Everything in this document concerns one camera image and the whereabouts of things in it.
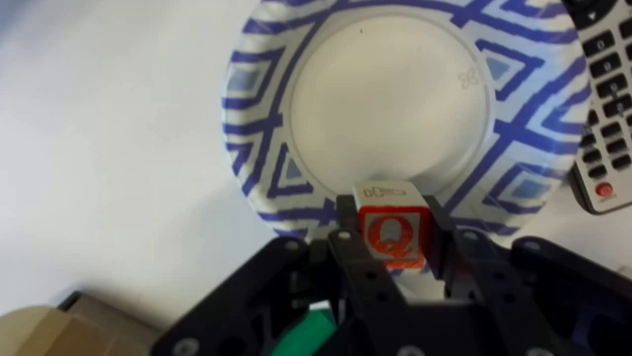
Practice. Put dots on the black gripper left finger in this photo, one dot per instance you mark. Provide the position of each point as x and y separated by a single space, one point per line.
355 283

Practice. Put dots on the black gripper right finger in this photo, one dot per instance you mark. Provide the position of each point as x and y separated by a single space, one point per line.
499 283

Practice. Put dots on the wooden letter Q block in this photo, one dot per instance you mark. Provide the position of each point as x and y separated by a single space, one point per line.
393 230

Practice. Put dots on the blue white patterned paper bowl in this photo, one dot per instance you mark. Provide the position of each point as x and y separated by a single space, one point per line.
387 99

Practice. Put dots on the brown cardboard box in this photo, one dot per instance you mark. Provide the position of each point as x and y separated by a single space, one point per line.
71 327

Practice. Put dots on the green plastic block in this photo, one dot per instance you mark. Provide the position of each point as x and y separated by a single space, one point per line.
306 333

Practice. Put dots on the grey remote control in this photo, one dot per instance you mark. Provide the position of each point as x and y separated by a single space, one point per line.
608 131

